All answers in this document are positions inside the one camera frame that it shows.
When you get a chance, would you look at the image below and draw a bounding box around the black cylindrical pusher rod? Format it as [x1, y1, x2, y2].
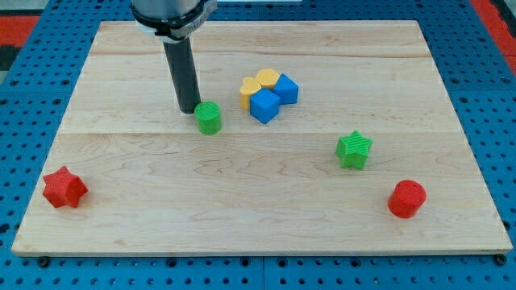
[164, 38, 201, 114]

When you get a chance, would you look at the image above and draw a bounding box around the green cylinder block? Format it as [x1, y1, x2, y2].
[194, 101, 222, 135]

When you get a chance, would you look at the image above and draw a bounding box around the yellow heart block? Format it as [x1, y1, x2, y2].
[239, 77, 262, 110]

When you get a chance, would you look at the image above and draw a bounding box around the yellow hexagon block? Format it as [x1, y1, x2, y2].
[255, 68, 280, 90]

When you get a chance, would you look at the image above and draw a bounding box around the blue cube block front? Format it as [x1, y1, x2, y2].
[250, 88, 280, 124]

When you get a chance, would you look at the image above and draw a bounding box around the blue cube block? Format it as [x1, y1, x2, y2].
[273, 74, 299, 105]
[250, 88, 280, 124]

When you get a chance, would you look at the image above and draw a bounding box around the blue cube block rear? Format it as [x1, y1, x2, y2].
[273, 74, 299, 105]

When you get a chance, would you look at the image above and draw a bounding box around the light wooden board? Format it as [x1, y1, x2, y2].
[12, 20, 512, 257]

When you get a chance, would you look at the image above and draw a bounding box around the red star block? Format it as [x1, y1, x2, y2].
[43, 166, 89, 208]

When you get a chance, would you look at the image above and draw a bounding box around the green star block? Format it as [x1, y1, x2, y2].
[335, 130, 373, 170]

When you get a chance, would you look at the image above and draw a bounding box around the red cylinder block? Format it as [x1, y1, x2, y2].
[388, 180, 427, 218]

